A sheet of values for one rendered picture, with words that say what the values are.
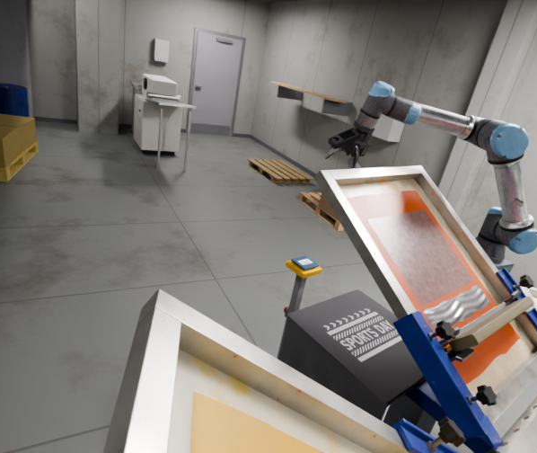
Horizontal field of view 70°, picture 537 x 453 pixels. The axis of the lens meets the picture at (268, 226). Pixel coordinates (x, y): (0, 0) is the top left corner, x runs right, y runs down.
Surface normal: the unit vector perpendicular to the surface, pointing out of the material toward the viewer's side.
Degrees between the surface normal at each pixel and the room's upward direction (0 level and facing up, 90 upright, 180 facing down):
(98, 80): 90
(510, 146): 83
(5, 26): 80
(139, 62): 90
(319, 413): 90
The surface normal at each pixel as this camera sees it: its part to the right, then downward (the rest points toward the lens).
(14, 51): 0.47, 0.26
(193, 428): 0.66, -0.71
